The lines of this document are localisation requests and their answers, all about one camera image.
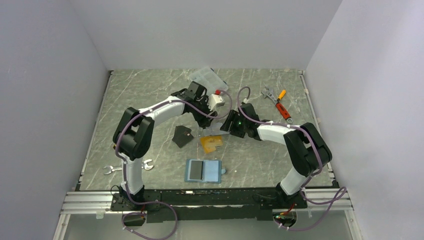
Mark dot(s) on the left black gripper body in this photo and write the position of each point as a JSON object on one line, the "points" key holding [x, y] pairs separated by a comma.
{"points": [[200, 118]]}

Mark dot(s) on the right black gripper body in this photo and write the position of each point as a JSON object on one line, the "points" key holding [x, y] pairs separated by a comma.
{"points": [[238, 126]]}

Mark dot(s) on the blue card holder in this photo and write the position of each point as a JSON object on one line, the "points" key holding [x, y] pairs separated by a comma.
{"points": [[212, 171]]}

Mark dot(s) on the silver credit card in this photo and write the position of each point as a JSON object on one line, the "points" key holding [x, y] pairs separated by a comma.
{"points": [[214, 130]]}

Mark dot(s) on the black credit card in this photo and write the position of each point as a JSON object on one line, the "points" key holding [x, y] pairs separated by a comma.
{"points": [[196, 170]]}

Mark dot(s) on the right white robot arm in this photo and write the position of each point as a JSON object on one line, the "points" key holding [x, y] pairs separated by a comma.
{"points": [[307, 149]]}

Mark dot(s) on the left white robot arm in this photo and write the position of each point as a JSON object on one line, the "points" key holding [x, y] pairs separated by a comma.
{"points": [[133, 135]]}

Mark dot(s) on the clear plastic organizer box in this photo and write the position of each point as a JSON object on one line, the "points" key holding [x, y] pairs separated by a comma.
{"points": [[209, 79]]}

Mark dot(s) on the silver open-end wrench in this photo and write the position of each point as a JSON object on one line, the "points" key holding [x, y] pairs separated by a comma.
{"points": [[111, 169]]}

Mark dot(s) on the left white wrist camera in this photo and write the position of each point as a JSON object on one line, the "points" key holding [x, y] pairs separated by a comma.
{"points": [[215, 100]]}

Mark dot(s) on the red handled adjustable wrench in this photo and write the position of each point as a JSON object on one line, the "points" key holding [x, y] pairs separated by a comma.
{"points": [[268, 92]]}

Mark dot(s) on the orange handled screwdriver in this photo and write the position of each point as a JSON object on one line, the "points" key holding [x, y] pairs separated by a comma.
{"points": [[280, 96]]}

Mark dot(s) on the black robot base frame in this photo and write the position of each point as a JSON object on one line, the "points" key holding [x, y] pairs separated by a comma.
{"points": [[209, 204]]}

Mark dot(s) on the aluminium rail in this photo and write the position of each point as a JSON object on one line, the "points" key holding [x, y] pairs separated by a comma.
{"points": [[87, 202]]}

